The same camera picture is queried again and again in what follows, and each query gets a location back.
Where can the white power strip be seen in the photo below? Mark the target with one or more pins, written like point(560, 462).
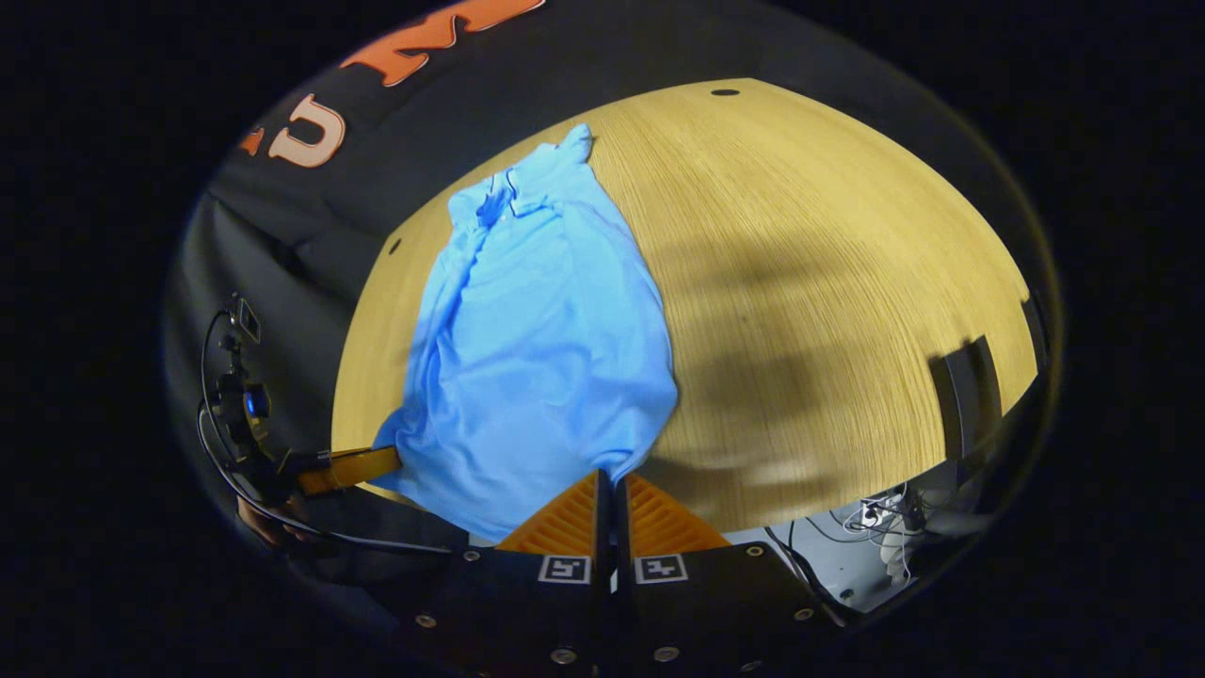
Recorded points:
point(890, 514)

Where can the black flat panel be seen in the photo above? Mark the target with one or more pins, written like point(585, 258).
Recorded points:
point(968, 400)

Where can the light blue T-shirt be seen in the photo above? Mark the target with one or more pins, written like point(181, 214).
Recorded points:
point(537, 358)

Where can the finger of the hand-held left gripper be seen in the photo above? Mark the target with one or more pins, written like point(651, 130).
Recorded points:
point(353, 468)

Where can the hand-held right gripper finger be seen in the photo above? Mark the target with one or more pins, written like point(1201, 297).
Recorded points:
point(622, 537)
point(603, 537)

